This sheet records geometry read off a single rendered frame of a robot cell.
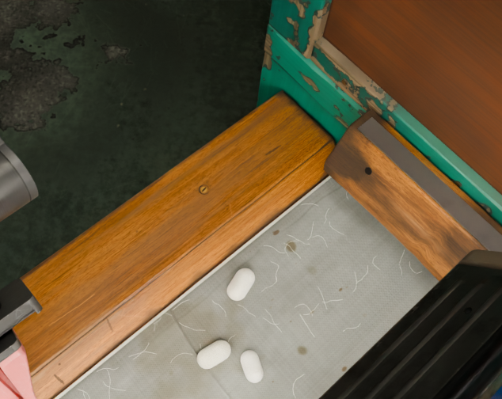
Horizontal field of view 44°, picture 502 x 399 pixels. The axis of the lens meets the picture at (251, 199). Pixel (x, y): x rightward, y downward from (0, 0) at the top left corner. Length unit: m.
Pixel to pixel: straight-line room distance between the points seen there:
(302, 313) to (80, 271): 0.24
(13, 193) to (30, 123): 1.21
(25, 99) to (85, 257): 1.10
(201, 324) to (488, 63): 0.38
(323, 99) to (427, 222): 0.19
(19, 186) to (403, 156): 0.36
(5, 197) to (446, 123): 0.40
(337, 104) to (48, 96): 1.14
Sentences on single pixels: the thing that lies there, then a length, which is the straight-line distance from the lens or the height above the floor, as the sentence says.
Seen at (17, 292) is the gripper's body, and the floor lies 0.91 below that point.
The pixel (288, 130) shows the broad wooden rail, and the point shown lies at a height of 0.76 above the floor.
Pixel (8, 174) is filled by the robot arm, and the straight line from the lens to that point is 0.49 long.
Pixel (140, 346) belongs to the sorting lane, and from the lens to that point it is 0.68.
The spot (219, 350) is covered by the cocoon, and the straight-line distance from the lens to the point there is 0.65.
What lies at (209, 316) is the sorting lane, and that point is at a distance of 0.68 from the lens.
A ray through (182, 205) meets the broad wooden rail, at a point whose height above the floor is 0.76.
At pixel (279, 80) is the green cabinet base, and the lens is 0.79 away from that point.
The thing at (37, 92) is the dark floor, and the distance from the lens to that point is 1.76.
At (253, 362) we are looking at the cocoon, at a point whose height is 0.76.
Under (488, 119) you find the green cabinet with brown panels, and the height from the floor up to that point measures 0.94.
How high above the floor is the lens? 1.40
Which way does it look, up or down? 64 degrees down
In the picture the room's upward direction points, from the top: 9 degrees clockwise
